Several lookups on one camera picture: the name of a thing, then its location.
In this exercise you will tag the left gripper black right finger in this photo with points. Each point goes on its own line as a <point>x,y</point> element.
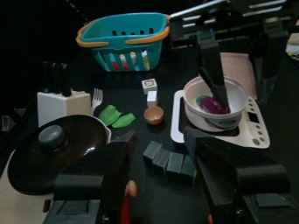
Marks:
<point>241,180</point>

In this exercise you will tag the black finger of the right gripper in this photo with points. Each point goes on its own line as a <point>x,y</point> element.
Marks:
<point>270,58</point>
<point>213,64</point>

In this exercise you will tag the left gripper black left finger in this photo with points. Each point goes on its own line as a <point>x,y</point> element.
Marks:
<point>94,175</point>

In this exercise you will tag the pink folded cloth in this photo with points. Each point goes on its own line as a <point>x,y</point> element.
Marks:
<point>238,70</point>

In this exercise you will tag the orange rounded toy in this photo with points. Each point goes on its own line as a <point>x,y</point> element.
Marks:
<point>131,189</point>

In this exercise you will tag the dark pot lid with knob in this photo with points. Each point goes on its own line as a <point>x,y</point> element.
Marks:
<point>51,163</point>

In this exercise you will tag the purple toy eggplant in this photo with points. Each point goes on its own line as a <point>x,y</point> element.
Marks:
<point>213,105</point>

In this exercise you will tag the red toy piece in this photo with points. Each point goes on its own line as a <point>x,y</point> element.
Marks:
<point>126,211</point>

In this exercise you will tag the white cooking pot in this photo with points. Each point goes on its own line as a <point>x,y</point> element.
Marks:
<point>109,132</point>

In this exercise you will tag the dark green block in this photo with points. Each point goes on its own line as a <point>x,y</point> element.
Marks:
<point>151,151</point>
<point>175,164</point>
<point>162,160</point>

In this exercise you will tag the small printed white cube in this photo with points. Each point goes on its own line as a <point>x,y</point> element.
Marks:
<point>150,85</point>

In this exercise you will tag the white toy kitchen scale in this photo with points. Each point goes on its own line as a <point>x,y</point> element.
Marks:
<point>257,128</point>

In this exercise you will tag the white toy bowl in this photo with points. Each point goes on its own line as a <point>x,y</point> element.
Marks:
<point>194,116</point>

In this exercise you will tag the plain white small block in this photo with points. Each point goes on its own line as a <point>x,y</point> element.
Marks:
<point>151,99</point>

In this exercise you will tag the green toy pea pod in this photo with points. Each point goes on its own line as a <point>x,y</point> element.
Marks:
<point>123,120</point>
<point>109,114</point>

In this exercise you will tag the brown toy egg shell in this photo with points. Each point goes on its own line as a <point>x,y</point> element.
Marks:
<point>154,115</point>

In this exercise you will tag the white toy knife block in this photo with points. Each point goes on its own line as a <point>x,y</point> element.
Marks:
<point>58,106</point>

